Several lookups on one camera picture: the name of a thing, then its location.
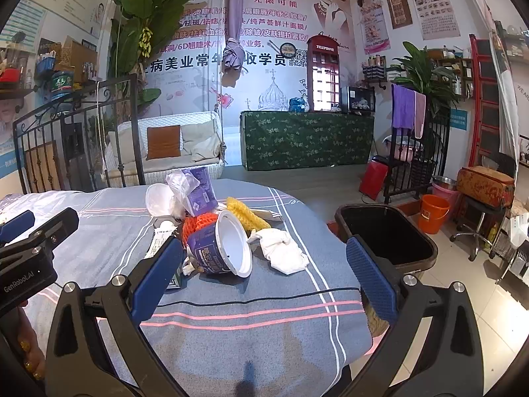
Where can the orange patterned stool cushion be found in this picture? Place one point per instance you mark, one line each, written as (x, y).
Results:
(486, 185)

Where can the potted green plant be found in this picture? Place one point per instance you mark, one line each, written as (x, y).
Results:
(422, 76)

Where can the red phone booth cabinet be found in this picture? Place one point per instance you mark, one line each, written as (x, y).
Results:
(323, 74)

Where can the black iron railing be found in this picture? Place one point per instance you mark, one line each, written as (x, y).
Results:
(86, 140)

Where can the left hand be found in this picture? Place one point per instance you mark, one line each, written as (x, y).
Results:
(34, 359)

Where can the orange plastic bucket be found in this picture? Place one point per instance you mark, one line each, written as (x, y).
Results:
(434, 211)

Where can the purple instant noodle cup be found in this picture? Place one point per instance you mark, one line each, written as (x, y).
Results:
(221, 247)

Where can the brown square cushion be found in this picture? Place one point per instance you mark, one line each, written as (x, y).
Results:
(163, 142)

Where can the pink basin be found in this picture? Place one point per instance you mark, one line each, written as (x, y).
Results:
(448, 194)

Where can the purple tissue pack bag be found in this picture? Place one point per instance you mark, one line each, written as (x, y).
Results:
(194, 190)

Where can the blue striped table cloth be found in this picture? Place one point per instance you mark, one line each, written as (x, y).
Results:
(269, 334)

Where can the dark brown trash bin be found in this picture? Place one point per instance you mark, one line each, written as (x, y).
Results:
(389, 234)

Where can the white tissue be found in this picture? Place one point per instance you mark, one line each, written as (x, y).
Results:
(280, 250)

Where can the red bag on floor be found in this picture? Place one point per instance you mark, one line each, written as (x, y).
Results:
(373, 179)

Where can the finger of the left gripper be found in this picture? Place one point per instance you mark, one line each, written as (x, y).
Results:
(53, 232)
(16, 226)

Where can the swivel chair base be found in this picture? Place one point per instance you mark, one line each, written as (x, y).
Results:
(480, 241)

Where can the red ladder shelf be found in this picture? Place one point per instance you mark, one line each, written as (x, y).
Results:
(486, 119)

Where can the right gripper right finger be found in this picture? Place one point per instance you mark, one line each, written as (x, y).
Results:
(450, 362)

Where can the purple towel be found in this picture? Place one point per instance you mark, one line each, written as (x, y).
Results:
(403, 107)

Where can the yellow foam fruit net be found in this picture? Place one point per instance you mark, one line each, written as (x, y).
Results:
(248, 219)

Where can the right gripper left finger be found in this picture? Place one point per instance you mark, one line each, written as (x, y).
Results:
(77, 360)

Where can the pink towel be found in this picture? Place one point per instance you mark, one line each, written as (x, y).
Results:
(419, 114)

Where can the black iron rack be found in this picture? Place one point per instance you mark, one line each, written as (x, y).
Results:
(413, 162)

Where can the white face mask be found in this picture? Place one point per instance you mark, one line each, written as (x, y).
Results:
(160, 201)

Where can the orange foam fruit net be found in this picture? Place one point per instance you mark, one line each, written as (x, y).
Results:
(193, 224)

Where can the white wicker swing sofa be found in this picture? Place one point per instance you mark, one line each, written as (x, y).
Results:
(201, 145)

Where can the white paper wrapper strip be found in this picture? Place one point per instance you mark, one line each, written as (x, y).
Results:
(267, 214)

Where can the folded purple umbrella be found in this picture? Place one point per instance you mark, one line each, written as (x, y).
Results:
(233, 52)

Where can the green patterned counter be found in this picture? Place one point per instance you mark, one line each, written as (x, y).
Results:
(272, 140)

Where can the large banana plant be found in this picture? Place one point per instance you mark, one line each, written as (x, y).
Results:
(140, 30)

